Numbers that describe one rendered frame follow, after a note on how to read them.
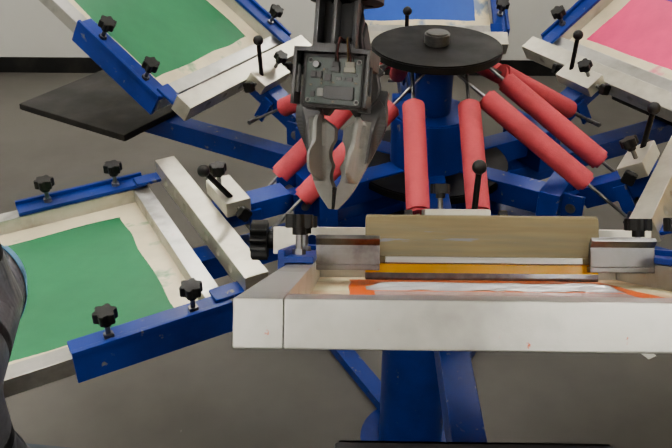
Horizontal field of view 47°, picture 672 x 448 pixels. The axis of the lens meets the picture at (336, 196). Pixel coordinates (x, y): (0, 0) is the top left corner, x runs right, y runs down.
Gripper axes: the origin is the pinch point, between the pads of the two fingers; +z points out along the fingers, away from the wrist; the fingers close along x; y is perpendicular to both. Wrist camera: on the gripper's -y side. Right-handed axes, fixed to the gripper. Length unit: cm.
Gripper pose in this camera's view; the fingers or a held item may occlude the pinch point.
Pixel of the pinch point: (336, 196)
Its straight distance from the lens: 76.4
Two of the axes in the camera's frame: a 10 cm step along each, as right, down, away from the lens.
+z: -0.8, 9.9, 0.8
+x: 9.8, 0.9, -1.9
